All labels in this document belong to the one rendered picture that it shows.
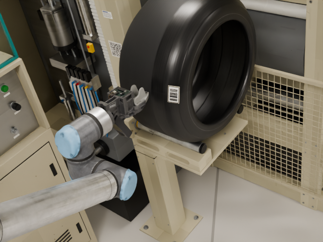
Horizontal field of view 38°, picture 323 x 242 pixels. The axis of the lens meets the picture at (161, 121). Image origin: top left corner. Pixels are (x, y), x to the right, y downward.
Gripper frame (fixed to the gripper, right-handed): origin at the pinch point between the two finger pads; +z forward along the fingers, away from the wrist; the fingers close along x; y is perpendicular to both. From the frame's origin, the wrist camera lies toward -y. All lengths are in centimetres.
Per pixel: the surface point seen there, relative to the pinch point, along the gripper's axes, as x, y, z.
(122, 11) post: 27.7, 18.1, 21.4
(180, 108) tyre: -11.2, -4.3, 4.8
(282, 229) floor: -21, -117, 71
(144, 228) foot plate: 45, -120, 30
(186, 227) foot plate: 24, -119, 43
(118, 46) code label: 32.8, 2.5, 20.6
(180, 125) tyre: -9.8, -11.8, 5.2
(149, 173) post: 34, -73, 29
